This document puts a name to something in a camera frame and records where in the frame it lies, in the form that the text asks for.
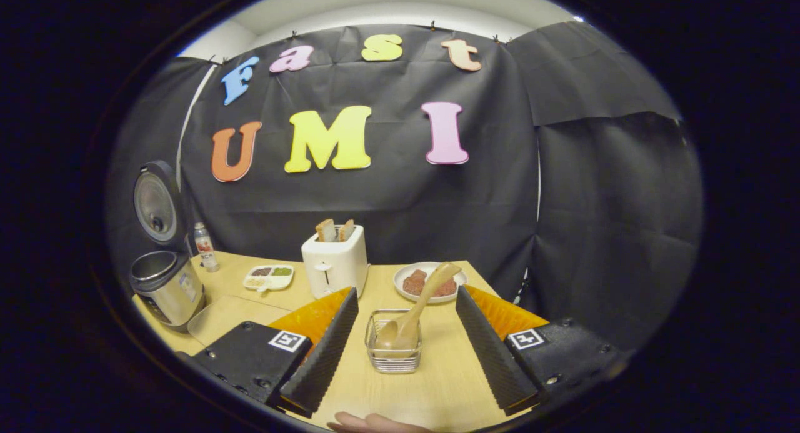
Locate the toasted bread slice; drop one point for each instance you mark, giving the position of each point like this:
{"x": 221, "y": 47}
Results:
{"x": 326, "y": 230}
{"x": 346, "y": 230}

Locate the white toaster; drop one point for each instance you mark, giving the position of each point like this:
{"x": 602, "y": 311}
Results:
{"x": 337, "y": 264}

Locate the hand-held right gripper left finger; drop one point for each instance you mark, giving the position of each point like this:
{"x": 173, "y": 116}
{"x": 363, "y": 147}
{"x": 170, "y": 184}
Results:
{"x": 325, "y": 358}

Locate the white divided grain dish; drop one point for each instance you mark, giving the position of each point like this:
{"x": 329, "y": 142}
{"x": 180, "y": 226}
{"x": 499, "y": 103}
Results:
{"x": 269, "y": 280}

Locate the clear chopstick holder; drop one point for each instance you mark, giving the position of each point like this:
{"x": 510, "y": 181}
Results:
{"x": 394, "y": 363}

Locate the red meat piece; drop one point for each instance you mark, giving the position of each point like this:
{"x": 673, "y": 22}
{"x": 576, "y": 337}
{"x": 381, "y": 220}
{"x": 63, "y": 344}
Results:
{"x": 445, "y": 289}
{"x": 414, "y": 283}

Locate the white round plate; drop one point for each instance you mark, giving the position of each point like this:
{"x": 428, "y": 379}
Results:
{"x": 400, "y": 278}

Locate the grey rice cooker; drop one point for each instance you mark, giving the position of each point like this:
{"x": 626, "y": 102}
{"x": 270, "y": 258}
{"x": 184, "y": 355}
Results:
{"x": 169, "y": 295}

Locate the black backdrop cloth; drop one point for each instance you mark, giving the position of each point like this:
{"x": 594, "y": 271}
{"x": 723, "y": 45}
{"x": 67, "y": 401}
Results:
{"x": 594, "y": 233}

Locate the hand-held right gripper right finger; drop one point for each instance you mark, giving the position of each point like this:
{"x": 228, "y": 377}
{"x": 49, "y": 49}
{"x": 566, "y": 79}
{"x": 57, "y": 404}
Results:
{"x": 490, "y": 352}

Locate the small clear bottle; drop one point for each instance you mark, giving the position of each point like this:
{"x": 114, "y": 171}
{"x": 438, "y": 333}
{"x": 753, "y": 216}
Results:
{"x": 205, "y": 248}

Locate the wooden spoon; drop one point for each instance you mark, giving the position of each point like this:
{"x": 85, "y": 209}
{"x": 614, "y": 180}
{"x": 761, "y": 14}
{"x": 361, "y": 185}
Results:
{"x": 431, "y": 289}

